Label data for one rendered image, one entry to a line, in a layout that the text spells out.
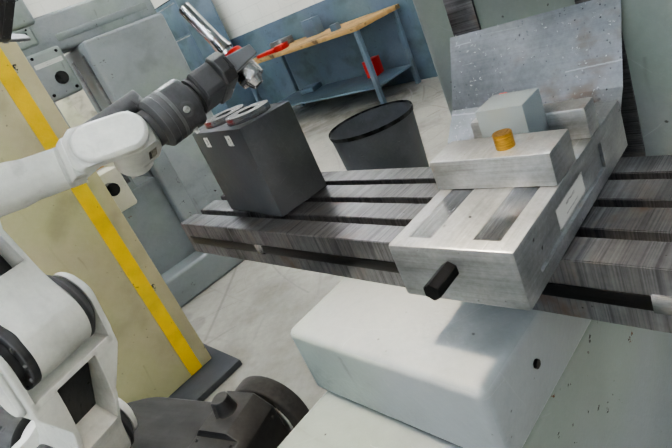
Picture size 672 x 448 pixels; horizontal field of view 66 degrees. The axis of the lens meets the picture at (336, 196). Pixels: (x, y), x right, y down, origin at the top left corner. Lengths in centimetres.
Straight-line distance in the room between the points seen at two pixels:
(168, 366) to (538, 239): 212
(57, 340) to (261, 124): 49
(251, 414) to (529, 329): 71
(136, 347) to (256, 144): 161
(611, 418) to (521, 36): 65
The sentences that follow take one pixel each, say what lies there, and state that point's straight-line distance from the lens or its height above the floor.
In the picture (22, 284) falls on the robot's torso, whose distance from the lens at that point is 100.
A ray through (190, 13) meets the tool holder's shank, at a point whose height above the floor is 136.
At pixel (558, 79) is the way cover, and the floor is 102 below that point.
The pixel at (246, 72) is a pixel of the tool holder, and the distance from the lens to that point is 93.
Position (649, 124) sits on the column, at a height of 89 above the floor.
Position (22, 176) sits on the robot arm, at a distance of 86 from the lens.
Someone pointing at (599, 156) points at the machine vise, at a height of 100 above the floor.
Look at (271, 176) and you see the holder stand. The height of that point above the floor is 105.
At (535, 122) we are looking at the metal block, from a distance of 66.
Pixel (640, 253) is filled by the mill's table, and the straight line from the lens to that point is 59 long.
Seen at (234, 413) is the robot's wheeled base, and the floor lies 61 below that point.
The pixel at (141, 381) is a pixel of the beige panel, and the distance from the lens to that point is 248.
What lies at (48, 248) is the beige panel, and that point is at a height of 86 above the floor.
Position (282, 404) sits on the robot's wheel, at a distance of 124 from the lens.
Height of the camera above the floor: 130
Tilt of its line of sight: 20 degrees down
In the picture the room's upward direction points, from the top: 24 degrees counter-clockwise
